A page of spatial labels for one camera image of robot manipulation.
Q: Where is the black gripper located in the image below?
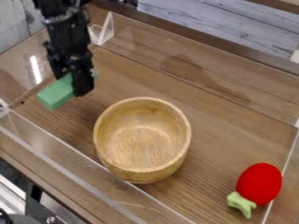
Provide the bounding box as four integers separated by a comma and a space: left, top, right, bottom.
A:
43, 14, 95, 96

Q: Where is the green rectangular block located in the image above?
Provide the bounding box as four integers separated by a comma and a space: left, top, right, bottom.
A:
37, 69, 101, 112

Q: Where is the brown wooden bowl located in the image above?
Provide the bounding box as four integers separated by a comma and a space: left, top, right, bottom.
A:
94, 97, 193, 184

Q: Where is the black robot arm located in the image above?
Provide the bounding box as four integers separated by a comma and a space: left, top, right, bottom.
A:
33, 0, 95, 96

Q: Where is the clear acrylic fence panel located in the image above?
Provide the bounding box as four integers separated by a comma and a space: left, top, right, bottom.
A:
0, 105, 196, 224

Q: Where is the red plush radish toy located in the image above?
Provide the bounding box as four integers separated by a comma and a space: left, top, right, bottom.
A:
228, 163, 284, 219

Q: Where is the clear acrylic corner bracket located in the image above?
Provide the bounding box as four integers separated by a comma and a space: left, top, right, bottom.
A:
89, 12, 115, 46

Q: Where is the black metal table frame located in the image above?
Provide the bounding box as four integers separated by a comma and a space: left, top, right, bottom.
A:
0, 171, 69, 224

